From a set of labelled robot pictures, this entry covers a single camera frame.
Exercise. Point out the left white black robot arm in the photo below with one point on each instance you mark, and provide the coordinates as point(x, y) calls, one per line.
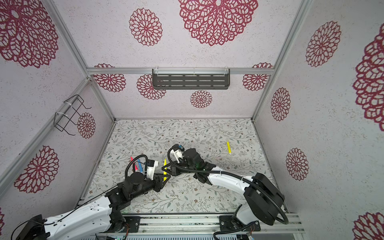
point(98, 215)

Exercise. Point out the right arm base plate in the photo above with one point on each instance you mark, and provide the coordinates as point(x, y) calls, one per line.
point(229, 223)

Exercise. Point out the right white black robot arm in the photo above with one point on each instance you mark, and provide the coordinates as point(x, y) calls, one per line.
point(264, 200)

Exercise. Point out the yellow highlighter pen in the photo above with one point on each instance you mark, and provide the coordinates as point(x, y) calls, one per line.
point(164, 172)
point(229, 147)

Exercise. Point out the black wire wall basket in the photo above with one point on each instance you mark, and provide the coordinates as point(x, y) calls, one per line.
point(65, 117)

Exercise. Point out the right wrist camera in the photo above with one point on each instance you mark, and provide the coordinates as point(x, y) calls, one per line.
point(178, 153)

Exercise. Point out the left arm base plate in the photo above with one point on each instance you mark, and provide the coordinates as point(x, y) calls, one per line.
point(131, 224)

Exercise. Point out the pink highlighter pen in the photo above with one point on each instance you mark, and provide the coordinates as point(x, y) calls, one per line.
point(135, 166)

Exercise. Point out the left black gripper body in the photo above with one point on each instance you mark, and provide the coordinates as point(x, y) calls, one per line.
point(148, 187)

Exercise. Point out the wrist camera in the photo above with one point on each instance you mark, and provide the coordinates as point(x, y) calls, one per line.
point(150, 167)
point(178, 153)

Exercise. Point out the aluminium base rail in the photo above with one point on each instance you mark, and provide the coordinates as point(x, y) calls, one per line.
point(204, 224)

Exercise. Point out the dark metal wall shelf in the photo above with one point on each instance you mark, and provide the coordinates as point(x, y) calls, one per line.
point(168, 80)

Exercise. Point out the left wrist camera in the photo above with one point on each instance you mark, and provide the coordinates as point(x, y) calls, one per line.
point(150, 167)

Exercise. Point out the blue highlighter pen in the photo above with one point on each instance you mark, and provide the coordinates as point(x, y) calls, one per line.
point(140, 166)

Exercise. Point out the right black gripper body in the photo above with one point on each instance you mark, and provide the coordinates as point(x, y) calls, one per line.
point(178, 172)

